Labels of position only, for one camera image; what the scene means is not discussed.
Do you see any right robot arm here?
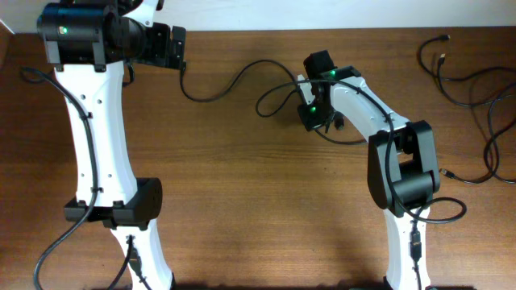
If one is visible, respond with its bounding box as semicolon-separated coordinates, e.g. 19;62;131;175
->
298;51;440;289

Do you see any black USB cable long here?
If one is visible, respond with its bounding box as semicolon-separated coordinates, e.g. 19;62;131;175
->
179;59;297;103

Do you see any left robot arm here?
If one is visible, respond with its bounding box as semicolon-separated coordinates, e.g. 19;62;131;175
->
37;0;186;289

